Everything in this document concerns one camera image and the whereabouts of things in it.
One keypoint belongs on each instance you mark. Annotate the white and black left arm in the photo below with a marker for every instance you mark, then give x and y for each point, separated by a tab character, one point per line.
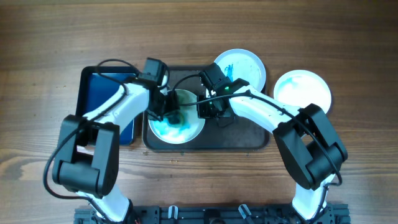
85	163

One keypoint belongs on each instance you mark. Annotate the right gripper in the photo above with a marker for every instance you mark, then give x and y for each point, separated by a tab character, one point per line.
204	112

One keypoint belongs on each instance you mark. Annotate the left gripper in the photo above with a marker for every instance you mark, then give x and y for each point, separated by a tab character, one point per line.
175	105

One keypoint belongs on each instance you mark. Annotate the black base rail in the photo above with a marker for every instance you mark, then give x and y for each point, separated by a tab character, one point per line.
276	213

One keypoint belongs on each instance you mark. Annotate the dark brown serving tray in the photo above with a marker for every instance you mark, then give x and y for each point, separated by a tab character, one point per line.
217	137

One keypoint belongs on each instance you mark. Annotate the green and yellow sponge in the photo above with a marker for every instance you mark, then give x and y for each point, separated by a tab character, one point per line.
173	111

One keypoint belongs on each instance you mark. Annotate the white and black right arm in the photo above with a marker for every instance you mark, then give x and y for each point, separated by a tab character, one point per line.
311	150

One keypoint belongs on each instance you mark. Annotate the white plate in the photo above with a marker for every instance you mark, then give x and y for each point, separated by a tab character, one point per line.
241	63
187	129
301	88

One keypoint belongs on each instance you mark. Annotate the black tray with blue water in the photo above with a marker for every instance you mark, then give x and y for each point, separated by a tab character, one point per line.
94	90

